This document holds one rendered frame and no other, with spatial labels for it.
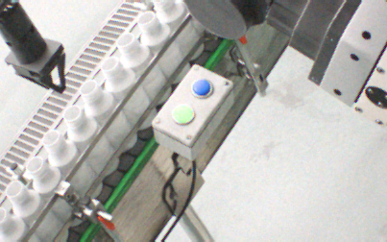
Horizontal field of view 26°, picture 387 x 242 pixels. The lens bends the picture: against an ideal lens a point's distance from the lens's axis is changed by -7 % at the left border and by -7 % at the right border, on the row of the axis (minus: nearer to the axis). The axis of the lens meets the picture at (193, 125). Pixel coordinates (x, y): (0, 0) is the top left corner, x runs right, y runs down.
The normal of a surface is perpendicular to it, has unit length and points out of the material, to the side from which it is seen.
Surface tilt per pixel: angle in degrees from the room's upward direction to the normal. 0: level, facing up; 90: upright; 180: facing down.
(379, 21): 30
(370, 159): 0
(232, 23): 89
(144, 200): 90
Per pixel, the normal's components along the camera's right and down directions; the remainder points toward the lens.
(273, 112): -0.35, -0.61
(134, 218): 0.77, 0.25
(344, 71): -0.53, 0.76
